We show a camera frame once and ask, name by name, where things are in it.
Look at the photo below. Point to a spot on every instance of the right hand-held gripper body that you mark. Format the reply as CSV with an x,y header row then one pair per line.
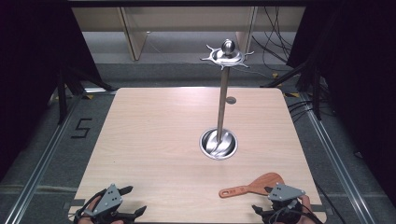
x,y
285,193

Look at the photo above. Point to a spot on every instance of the metal floor rail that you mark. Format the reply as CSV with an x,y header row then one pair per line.
x,y
40,168
339,168

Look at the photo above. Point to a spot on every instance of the small grey round disc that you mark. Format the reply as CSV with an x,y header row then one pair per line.
x,y
230,100

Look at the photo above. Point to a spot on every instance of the wooden spatula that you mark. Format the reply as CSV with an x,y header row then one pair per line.
x,y
263,183

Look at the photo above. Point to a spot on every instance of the black metal stand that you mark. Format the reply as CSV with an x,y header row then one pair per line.
x,y
316,99
62,99

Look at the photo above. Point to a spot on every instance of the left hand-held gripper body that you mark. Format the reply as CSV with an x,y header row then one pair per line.
x,y
107,200

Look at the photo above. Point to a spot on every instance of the person's right hand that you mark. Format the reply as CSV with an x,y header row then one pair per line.
x,y
306,205

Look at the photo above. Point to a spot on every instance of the steel utensil rack stand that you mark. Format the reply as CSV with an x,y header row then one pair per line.
x,y
222,105

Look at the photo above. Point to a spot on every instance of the person's left hand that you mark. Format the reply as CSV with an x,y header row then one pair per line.
x,y
93,200

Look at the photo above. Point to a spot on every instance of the yellow black floor tape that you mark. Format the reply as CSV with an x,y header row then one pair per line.
x,y
89,97
275,75
292,94

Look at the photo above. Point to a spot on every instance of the light wooden cabinet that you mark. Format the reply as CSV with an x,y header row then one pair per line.
x,y
174,18

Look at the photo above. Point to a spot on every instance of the dark curtain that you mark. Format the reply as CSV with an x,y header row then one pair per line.
x,y
361,77
34,77

